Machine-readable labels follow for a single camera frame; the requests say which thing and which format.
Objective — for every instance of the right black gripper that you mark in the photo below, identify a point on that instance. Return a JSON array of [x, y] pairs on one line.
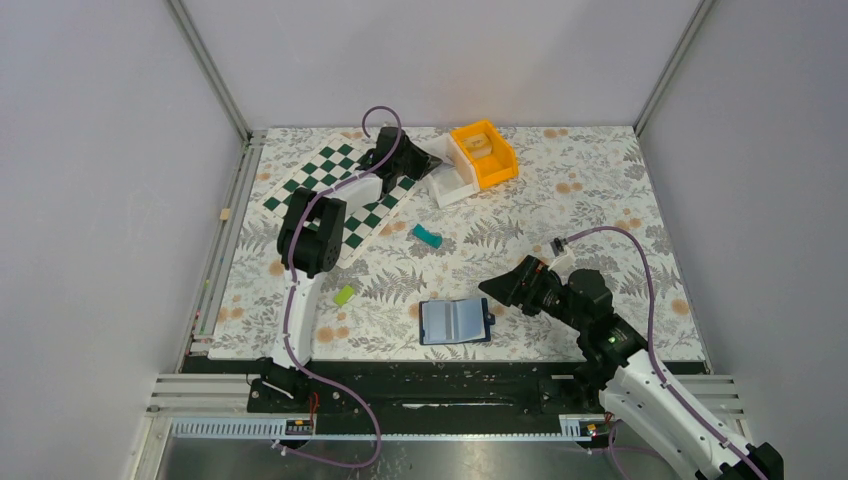
[[510, 290]]

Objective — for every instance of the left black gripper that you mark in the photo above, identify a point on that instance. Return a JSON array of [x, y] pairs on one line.
[[424, 162]]

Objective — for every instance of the navy blue card holder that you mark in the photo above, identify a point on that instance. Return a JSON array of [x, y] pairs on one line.
[[451, 322]]

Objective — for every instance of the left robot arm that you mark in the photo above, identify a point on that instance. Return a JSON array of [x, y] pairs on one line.
[[331, 208]]

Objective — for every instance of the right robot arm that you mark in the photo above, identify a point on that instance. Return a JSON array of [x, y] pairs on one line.
[[621, 376]]

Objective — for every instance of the white plastic bin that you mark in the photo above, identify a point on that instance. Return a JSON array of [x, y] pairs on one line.
[[455, 179]]

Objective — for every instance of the teal block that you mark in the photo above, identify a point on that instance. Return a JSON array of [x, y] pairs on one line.
[[429, 238]]

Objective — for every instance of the wooden block in orange bin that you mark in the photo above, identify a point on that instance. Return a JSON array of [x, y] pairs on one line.
[[478, 146]]

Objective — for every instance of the orange plastic bin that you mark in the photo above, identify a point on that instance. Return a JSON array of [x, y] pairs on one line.
[[491, 157]]

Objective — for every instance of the floral table mat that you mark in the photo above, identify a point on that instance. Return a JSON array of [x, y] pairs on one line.
[[587, 180]]

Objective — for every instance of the lime green block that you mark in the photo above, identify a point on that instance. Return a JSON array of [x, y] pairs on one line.
[[344, 295]]

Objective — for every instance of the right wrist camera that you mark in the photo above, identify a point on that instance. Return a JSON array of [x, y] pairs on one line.
[[563, 256]]

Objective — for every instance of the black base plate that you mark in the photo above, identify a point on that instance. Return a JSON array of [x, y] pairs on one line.
[[429, 398]]

